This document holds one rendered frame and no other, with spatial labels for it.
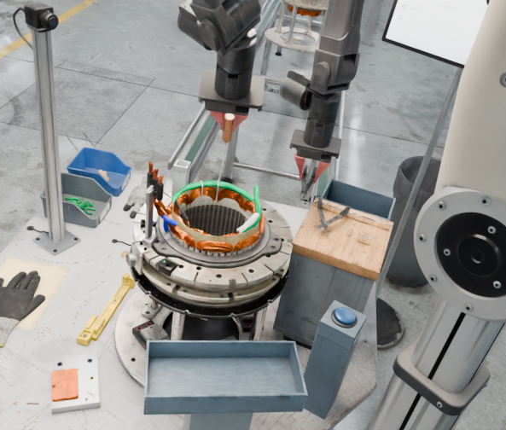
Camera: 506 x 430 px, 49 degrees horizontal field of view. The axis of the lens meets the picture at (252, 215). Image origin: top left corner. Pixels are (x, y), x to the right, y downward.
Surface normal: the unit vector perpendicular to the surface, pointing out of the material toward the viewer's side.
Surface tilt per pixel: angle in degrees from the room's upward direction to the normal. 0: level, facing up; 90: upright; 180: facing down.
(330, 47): 86
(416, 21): 83
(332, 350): 90
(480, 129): 109
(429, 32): 83
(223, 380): 0
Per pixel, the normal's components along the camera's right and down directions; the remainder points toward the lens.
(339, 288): -0.35, 0.51
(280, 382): 0.15, -0.80
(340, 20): -0.65, 0.18
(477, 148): -0.73, 0.56
